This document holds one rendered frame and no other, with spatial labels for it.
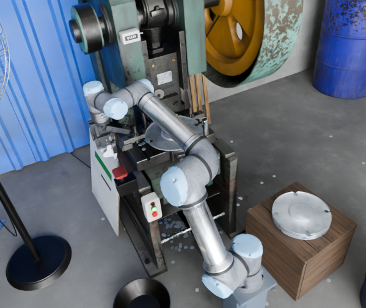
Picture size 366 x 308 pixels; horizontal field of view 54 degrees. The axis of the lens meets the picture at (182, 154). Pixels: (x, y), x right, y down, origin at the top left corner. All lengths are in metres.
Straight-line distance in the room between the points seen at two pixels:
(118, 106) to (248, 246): 0.71
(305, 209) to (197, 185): 0.92
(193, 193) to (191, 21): 0.76
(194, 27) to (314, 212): 1.08
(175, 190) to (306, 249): 0.91
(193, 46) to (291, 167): 1.46
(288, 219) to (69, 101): 1.86
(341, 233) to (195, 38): 1.17
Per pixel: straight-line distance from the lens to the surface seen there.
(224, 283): 1.35
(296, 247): 1.85
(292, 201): 1.99
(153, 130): 1.81
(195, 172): 1.15
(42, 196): 2.84
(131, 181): 1.66
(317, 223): 1.92
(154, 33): 1.61
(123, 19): 1.46
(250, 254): 1.39
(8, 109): 2.89
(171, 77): 1.68
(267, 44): 1.49
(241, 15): 1.69
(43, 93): 2.87
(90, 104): 1.39
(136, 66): 1.54
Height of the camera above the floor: 1.81
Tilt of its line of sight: 39 degrees down
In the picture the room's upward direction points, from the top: 6 degrees counter-clockwise
